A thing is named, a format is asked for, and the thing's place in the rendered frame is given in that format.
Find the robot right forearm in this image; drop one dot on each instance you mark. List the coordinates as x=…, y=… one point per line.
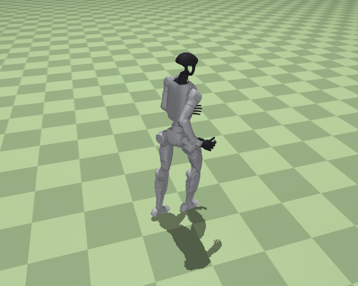
x=188, y=132

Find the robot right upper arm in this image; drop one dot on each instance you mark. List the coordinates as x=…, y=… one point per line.
x=194, y=97

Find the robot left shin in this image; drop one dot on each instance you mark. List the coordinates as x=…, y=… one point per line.
x=160, y=190

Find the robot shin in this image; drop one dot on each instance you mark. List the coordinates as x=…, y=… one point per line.
x=191, y=187
x=160, y=190

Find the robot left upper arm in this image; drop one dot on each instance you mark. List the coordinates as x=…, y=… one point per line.
x=164, y=94

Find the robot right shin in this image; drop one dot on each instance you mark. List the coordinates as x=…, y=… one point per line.
x=191, y=187

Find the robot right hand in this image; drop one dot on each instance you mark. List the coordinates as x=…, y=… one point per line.
x=208, y=144

